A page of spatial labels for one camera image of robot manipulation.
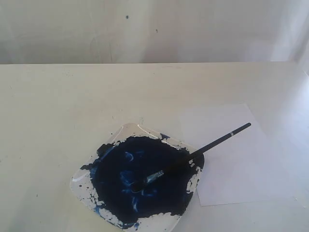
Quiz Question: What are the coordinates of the black paintbrush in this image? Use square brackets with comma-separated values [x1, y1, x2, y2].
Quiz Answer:
[131, 122, 252, 192]

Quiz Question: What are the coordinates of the white square paint plate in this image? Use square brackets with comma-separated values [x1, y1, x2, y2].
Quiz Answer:
[70, 123, 204, 232]

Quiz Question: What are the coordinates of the white paper sheet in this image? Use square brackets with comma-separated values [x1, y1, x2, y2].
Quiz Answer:
[179, 104, 295, 206]

